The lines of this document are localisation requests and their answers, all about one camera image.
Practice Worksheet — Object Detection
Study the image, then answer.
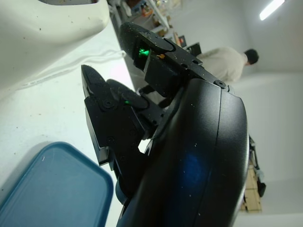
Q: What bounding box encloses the person in beige shirt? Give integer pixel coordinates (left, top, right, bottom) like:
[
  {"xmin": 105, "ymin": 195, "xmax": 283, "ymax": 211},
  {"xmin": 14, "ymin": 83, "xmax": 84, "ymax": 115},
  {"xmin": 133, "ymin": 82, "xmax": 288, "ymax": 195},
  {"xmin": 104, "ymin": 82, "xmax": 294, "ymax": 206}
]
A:
[{"xmin": 197, "ymin": 46, "xmax": 260, "ymax": 83}]

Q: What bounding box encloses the white toaster power cord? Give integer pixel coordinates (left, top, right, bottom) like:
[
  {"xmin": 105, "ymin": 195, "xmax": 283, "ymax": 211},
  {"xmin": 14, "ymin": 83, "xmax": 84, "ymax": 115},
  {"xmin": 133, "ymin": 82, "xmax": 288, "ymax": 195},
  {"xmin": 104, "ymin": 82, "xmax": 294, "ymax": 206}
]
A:
[{"xmin": 22, "ymin": 49, "xmax": 126, "ymax": 88}]

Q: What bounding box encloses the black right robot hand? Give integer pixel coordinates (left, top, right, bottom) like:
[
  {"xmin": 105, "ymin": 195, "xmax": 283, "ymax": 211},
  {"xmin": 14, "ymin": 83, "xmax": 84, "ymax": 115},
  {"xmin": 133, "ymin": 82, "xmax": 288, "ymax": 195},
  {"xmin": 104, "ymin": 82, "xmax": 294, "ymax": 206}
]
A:
[{"xmin": 81, "ymin": 22, "xmax": 251, "ymax": 227}]

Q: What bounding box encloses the dark blue plastic tray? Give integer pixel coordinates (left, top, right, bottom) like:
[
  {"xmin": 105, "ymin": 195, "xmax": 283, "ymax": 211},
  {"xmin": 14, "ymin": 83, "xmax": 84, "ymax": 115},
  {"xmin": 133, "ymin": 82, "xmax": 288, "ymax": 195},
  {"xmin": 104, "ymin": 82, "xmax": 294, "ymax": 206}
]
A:
[{"xmin": 0, "ymin": 141, "xmax": 115, "ymax": 227}]

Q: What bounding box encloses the cream white two-slot toaster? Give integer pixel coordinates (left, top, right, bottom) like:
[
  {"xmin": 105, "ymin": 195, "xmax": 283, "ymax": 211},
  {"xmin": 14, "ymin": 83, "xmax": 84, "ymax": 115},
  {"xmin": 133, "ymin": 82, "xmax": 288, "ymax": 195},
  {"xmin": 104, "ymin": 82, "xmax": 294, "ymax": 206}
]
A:
[{"xmin": 0, "ymin": 0, "xmax": 111, "ymax": 98}]

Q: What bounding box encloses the long ceiling light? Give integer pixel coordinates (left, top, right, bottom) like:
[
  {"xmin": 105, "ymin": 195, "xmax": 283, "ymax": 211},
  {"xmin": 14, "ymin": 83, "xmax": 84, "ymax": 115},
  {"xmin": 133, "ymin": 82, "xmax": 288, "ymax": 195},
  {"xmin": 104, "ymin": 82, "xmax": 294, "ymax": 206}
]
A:
[{"xmin": 258, "ymin": 0, "xmax": 285, "ymax": 21}]

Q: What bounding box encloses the cluttered storage shelf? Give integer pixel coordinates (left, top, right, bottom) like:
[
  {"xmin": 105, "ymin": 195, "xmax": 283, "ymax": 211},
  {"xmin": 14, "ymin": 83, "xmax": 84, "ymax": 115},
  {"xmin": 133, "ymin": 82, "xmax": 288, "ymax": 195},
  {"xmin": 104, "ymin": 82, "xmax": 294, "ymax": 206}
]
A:
[{"xmin": 106, "ymin": 0, "xmax": 177, "ymax": 38}]

